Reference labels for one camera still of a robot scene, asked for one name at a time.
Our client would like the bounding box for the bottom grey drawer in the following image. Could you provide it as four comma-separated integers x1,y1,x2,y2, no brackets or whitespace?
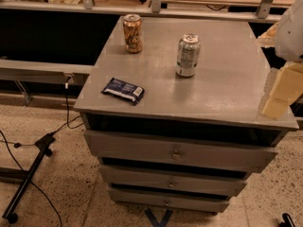
108,187,229,213

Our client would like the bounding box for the grey drawer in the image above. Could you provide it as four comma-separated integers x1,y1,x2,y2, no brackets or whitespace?
83,129,279,174
100,165,247,197
108,187,229,213

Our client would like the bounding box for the black stand leg with wheel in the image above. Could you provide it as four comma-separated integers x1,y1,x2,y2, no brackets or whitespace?
0,133,55,224

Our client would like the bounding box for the orange gold soda can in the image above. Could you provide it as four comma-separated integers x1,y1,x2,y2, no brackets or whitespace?
123,13,143,53

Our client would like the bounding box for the dark blue snack packet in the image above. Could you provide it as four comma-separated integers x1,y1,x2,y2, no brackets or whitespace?
101,78,145,105

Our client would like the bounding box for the silver green 7up can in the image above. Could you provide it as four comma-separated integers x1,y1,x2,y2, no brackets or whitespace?
176,34,201,77

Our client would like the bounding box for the grey drawer cabinet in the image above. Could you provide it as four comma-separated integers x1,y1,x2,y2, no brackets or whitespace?
75,18,297,201

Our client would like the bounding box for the top grey drawer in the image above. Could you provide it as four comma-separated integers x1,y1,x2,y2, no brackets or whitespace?
83,129,279,174

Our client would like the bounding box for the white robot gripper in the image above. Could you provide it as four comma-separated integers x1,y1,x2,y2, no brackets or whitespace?
257,0,303,119

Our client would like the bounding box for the black object at floor corner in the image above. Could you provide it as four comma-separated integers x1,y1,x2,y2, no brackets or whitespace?
279,213,295,227

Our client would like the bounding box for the black cable on floor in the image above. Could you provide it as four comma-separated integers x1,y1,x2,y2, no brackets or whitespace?
0,82,85,227

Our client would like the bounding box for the grey metal shelf rail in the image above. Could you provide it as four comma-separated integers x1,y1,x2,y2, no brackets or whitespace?
0,0,295,23

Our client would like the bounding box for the middle grey drawer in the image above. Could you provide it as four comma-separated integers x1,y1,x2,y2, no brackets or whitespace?
100,165,247,197

